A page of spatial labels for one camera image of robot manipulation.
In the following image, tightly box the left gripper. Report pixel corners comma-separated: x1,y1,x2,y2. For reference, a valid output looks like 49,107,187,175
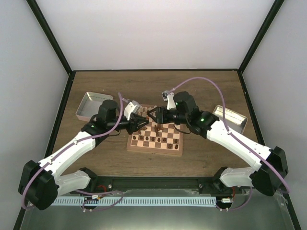
108,114,149,135

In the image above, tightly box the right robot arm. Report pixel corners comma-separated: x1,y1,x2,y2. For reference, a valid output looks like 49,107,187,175
147,92,288,196

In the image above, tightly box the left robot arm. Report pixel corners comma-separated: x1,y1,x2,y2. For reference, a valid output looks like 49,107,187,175
18,100,149,210

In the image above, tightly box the pink metal tray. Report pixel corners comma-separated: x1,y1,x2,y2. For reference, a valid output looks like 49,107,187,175
75,92,113,122

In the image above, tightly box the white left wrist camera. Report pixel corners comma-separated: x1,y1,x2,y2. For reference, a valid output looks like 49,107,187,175
124,100,141,120

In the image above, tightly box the wooden chess board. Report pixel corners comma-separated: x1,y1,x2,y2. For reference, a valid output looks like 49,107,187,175
127,104,185,156

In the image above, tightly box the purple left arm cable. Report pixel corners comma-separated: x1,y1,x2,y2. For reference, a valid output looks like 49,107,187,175
21,92,128,210

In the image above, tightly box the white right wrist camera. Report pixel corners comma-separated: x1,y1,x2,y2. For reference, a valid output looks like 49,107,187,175
162,91,176,110

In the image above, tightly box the gold metal tray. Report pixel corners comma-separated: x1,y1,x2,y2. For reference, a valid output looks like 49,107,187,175
213,105,248,134

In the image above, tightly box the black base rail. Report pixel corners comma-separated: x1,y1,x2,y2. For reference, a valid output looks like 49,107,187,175
95,176,285,195

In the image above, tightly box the black enclosure frame post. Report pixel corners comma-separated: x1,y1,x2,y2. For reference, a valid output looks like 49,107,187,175
26,0,72,75

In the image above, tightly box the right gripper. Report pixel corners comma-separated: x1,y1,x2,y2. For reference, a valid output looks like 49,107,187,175
148,106,189,125

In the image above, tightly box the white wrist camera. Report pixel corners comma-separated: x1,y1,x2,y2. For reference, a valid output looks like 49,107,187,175
162,91,176,110
124,100,141,120

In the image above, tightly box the light blue cable duct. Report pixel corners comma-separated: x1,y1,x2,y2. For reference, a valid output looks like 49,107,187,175
52,196,216,207

